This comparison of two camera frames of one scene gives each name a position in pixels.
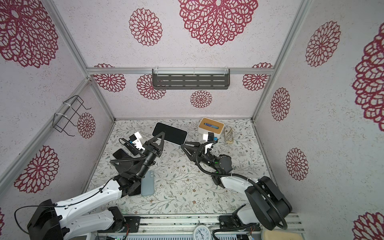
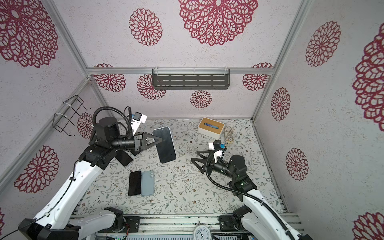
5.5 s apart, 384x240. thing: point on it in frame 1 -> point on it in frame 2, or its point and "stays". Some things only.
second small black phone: x=120 y=154 stays
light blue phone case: x=147 y=184 stays
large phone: x=171 y=134 -> x=165 y=148
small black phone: x=133 y=149 stays
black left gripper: x=151 y=147 -> x=141 y=143
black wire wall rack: x=67 y=113 stays
